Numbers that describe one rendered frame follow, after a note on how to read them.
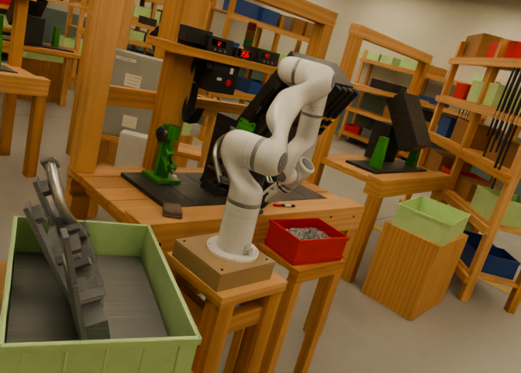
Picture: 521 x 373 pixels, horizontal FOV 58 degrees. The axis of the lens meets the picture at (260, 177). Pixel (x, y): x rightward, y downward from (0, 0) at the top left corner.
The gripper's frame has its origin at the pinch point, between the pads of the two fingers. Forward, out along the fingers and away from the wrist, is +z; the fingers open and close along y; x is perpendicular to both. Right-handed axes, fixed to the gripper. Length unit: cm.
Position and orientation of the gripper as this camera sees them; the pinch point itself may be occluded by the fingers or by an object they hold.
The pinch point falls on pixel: (263, 203)
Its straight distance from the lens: 216.4
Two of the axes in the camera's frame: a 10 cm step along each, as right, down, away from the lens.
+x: -4.0, -8.3, 3.9
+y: 7.0, 0.0, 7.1
